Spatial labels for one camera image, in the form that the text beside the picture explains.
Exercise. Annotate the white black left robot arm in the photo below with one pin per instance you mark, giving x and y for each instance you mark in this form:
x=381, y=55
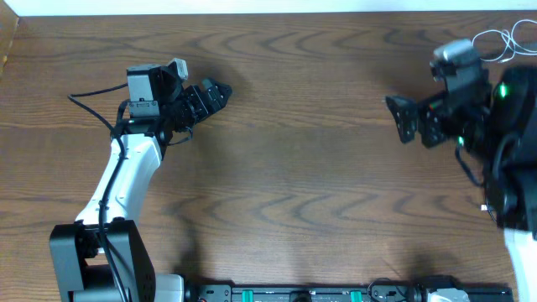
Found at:
x=100, y=256

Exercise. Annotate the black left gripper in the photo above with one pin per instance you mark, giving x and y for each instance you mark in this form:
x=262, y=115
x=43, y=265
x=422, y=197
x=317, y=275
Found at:
x=200, y=105

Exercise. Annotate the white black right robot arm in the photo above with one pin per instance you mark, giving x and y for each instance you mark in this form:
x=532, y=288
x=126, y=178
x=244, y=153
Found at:
x=497, y=125

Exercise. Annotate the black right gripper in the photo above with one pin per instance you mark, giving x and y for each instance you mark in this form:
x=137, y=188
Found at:
x=430, y=111

